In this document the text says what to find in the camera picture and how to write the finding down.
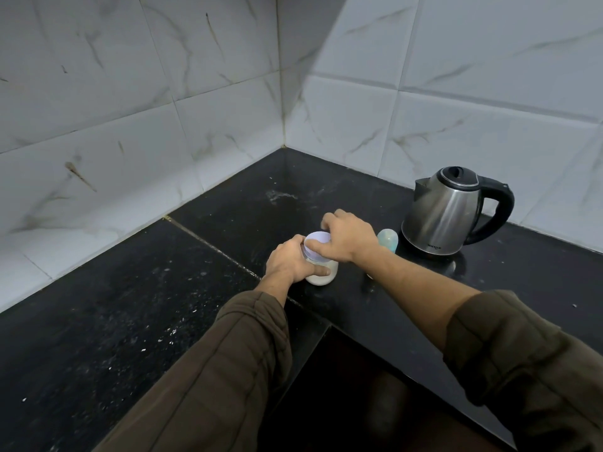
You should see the person's left forearm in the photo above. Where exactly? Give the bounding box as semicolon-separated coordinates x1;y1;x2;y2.
93;276;296;452

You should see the stainless steel electric kettle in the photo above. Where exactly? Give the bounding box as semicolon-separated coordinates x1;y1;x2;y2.
401;166;515;256

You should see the white round jar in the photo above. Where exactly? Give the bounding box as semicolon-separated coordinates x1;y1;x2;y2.
301;231;339;287

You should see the person's right forearm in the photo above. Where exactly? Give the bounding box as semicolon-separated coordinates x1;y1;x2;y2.
367;245;603;452

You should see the person's left hand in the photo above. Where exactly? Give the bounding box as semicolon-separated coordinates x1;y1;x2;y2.
262;234;332;295

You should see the black sink basin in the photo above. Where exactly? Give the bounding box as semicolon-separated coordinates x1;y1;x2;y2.
257;324;517;452

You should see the person's right hand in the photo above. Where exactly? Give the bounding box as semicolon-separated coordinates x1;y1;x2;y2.
320;209;383;264

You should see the small teal clear cap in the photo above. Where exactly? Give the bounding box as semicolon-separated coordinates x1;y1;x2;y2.
376;228;399;255

